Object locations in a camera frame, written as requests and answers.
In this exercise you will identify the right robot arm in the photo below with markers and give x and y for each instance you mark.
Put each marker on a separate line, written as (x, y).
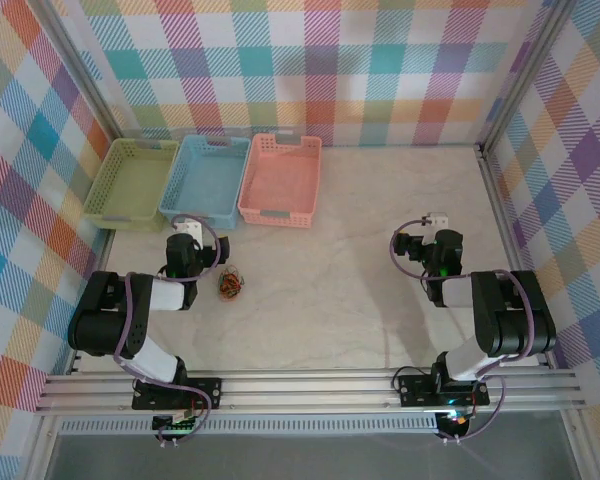
(510, 320)

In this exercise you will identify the blue plastic basket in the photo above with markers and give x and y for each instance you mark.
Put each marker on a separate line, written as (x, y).
(205, 180)

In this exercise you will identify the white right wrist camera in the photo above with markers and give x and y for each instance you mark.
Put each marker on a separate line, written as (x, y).
(437, 220)

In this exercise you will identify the right controller board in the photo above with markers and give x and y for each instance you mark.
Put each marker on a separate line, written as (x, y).
(455, 422)

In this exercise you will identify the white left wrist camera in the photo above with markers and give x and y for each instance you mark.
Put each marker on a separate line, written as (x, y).
(189, 231)

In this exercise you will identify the left controller board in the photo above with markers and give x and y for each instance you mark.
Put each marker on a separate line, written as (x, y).
(177, 426)

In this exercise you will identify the pink plastic basket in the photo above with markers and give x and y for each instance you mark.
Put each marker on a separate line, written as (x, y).
(280, 180)

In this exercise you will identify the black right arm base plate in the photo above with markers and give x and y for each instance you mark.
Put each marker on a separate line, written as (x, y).
(415, 390)

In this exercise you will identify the controller board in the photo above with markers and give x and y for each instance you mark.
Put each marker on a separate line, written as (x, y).
(177, 426)
(455, 422)

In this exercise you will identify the green plastic basket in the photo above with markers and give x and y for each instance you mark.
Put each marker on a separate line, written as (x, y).
(125, 185)

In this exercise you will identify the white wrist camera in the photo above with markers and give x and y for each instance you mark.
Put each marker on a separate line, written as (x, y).
(437, 220)
(189, 231)

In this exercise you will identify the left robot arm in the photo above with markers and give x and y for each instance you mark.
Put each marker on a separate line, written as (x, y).
(100, 330)

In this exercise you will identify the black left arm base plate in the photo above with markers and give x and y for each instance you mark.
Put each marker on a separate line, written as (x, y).
(205, 392)

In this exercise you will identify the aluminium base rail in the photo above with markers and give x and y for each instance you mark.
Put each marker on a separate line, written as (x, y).
(305, 390)

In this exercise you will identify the aluminium frame post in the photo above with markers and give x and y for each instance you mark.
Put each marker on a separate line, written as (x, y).
(526, 70)
(80, 70)

